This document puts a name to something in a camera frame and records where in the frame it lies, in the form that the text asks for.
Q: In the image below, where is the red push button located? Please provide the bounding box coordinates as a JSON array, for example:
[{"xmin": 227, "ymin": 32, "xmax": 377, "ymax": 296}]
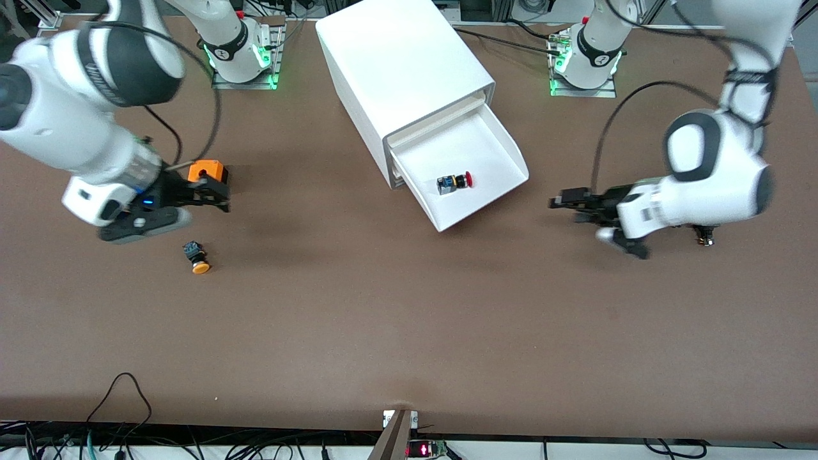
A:
[{"xmin": 436, "ymin": 171, "xmax": 474, "ymax": 196}]

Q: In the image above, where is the orange push button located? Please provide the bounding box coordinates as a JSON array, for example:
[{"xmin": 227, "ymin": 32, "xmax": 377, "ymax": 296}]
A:
[{"xmin": 183, "ymin": 240, "xmax": 212, "ymax": 275}]

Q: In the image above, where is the white drawer cabinet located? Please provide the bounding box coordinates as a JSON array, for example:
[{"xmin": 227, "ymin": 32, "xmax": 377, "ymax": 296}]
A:
[{"xmin": 315, "ymin": 0, "xmax": 496, "ymax": 190}]

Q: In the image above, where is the orange box with hole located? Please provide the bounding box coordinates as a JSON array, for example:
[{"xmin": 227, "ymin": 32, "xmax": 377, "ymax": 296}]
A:
[{"xmin": 187, "ymin": 160, "xmax": 230, "ymax": 196}]

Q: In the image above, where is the red LED circuit board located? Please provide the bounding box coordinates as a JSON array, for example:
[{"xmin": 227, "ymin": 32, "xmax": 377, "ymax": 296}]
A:
[{"xmin": 406, "ymin": 440, "xmax": 449, "ymax": 460}]

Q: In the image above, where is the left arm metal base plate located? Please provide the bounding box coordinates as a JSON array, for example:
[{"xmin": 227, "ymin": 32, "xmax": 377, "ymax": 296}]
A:
[{"xmin": 548, "ymin": 31, "xmax": 618, "ymax": 99}]

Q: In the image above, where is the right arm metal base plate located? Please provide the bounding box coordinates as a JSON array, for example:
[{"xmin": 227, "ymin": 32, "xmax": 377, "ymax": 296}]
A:
[{"xmin": 211, "ymin": 16, "xmax": 285, "ymax": 91}]

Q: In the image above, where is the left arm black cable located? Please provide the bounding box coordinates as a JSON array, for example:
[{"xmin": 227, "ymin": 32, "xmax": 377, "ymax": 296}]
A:
[{"xmin": 590, "ymin": 79, "xmax": 730, "ymax": 194}]

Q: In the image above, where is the black table cable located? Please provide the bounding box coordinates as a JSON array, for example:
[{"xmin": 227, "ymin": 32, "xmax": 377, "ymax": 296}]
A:
[
  {"xmin": 454, "ymin": 27, "xmax": 563, "ymax": 56},
  {"xmin": 504, "ymin": 18, "xmax": 566, "ymax": 42}
]

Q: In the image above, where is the black looped cable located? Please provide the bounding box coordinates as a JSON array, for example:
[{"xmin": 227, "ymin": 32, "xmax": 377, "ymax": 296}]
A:
[{"xmin": 85, "ymin": 372, "xmax": 153, "ymax": 448}]

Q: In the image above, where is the black coiled floor cable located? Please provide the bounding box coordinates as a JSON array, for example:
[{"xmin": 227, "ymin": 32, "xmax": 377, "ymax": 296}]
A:
[{"xmin": 642, "ymin": 438, "xmax": 709, "ymax": 460}]

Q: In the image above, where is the black cable bundle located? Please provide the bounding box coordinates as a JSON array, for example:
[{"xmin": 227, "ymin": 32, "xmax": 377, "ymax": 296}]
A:
[{"xmin": 0, "ymin": 418, "xmax": 384, "ymax": 460}]

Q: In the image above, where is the brown camera mount beam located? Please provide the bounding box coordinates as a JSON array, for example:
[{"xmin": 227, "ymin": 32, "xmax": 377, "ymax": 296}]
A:
[{"xmin": 367, "ymin": 409, "xmax": 420, "ymax": 460}]

